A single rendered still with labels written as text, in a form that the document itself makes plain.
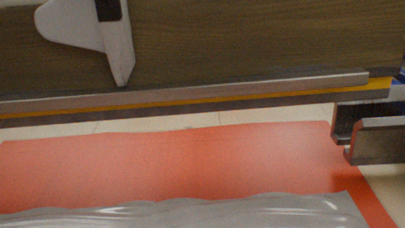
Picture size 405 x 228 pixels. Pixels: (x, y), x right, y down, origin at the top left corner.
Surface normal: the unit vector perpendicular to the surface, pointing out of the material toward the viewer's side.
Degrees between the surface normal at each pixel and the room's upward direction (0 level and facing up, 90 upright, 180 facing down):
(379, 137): 90
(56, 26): 84
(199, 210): 32
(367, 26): 89
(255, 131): 0
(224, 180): 0
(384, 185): 0
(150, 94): 89
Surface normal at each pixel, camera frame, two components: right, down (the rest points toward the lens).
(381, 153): 0.03, 0.47
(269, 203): -0.07, -0.56
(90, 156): -0.05, -0.88
